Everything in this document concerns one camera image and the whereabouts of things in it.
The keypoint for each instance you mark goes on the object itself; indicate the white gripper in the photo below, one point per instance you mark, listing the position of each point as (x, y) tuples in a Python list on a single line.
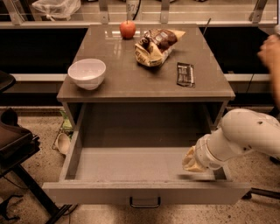
[(203, 153)]

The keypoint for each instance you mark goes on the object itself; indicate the grey top drawer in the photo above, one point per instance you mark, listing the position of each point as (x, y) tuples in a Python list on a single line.
[(131, 154)]

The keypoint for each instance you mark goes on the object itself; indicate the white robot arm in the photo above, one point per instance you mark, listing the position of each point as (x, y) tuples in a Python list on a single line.
[(240, 132)]

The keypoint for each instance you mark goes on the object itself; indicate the grey drawer cabinet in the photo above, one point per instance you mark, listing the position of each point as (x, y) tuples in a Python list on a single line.
[(127, 81)]

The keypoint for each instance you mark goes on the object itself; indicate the person hand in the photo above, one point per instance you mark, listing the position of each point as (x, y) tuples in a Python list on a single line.
[(269, 52)]

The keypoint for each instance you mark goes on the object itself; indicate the black office chair base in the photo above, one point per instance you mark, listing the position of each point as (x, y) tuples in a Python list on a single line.
[(261, 192)]

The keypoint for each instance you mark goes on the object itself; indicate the black snack bar wrapper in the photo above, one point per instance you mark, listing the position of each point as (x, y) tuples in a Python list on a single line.
[(185, 75)]

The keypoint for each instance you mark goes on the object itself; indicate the brown chip bag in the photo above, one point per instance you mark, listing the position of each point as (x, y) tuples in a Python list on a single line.
[(155, 46)]

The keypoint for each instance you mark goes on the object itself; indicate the green snack bag floor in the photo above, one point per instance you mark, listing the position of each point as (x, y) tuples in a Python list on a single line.
[(66, 127)]

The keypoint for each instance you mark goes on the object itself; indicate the white cup on floor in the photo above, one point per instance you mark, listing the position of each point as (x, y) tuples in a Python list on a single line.
[(62, 143)]

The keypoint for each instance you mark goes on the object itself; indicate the white bowl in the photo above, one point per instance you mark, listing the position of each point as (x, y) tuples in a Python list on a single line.
[(87, 73)]

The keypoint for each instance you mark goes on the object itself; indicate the red apple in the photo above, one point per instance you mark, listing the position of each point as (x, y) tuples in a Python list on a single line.
[(127, 29)]

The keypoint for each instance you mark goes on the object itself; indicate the black cart left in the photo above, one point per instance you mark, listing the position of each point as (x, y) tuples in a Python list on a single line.
[(16, 145)]

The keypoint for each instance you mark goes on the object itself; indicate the clear plastic bag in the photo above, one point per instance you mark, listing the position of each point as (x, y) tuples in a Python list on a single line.
[(57, 9)]

